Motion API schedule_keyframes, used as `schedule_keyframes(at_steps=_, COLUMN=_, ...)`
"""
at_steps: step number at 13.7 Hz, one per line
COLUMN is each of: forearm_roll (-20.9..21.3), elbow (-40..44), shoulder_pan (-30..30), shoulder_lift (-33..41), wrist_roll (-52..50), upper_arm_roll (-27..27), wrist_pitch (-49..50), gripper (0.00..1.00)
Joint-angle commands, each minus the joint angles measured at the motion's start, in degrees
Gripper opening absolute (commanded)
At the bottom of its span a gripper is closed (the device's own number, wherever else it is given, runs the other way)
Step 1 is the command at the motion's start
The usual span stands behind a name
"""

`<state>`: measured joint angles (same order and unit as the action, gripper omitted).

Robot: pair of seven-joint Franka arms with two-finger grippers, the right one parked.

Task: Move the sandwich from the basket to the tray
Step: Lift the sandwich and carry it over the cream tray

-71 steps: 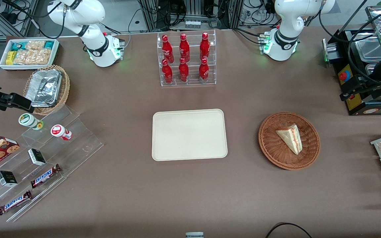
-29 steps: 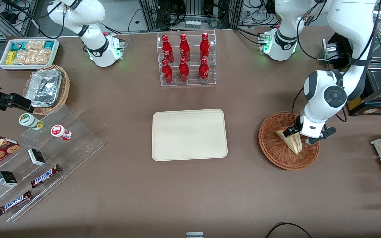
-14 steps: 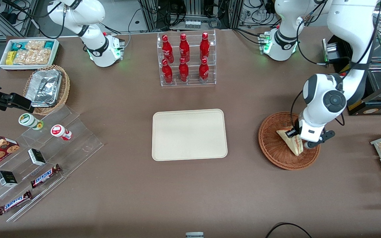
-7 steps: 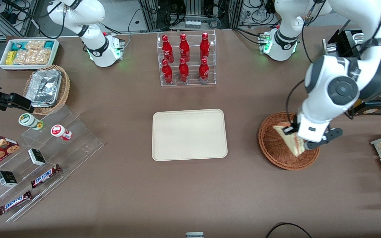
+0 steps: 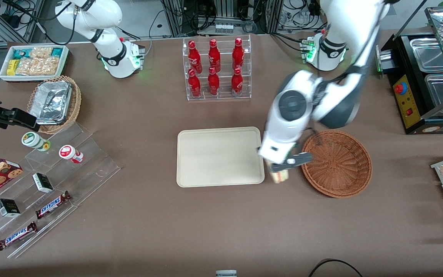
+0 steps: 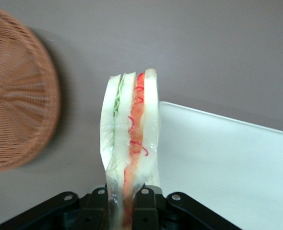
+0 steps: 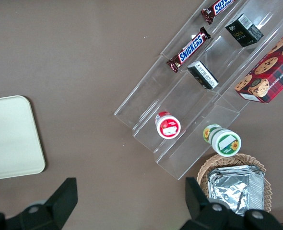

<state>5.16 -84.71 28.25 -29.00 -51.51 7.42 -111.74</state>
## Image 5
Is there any triangle sandwich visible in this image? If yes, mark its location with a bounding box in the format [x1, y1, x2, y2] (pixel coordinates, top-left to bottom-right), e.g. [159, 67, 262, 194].
[269, 162, 290, 184]

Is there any brown wicker basket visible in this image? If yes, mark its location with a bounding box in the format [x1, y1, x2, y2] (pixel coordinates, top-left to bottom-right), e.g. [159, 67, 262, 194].
[300, 130, 373, 199]

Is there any light wicker basket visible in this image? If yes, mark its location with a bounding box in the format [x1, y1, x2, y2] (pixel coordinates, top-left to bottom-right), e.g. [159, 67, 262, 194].
[27, 76, 82, 134]

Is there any cream plastic tray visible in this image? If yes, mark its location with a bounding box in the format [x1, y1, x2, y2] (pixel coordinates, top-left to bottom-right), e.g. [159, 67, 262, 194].
[177, 127, 265, 188]

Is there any green lid sunflower cup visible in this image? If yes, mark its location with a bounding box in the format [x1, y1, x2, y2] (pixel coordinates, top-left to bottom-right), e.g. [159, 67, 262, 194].
[22, 132, 51, 152]

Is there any clear bag of crackers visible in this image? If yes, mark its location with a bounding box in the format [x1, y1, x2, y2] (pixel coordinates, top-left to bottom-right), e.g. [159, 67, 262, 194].
[30, 47, 53, 59]
[15, 57, 59, 76]

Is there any red lid yogurt cup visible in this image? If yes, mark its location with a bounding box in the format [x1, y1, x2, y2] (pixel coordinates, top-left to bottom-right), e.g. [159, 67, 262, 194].
[59, 145, 84, 164]

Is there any small black carton box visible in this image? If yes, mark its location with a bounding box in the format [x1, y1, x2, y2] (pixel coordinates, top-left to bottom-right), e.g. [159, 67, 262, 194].
[0, 199, 21, 218]
[32, 173, 54, 193]

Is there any white snack bin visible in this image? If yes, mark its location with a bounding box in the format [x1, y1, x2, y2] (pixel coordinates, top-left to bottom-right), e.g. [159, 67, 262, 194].
[0, 45, 69, 83]

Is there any red cola bottle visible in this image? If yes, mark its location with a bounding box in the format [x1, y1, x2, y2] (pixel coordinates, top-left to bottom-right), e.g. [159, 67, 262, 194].
[231, 67, 244, 97]
[188, 40, 202, 73]
[208, 38, 221, 73]
[188, 68, 202, 98]
[208, 67, 220, 96]
[232, 37, 245, 70]

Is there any clear acrylic bottle rack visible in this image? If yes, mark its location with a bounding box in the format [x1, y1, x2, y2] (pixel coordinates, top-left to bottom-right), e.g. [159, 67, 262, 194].
[182, 35, 252, 101]

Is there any clear acrylic stepped shelf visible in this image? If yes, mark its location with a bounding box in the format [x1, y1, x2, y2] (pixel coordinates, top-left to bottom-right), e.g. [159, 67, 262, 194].
[0, 122, 121, 259]

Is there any Snickers chocolate bar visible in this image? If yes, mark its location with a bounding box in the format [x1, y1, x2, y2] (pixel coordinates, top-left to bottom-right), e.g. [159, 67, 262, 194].
[0, 222, 37, 251]
[35, 191, 72, 220]

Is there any black food warmer machine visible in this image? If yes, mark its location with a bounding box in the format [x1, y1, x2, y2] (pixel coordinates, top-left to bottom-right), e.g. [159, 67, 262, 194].
[375, 6, 443, 135]

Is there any black floor cable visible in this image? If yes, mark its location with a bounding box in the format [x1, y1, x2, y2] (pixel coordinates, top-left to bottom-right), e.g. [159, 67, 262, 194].
[308, 259, 364, 277]

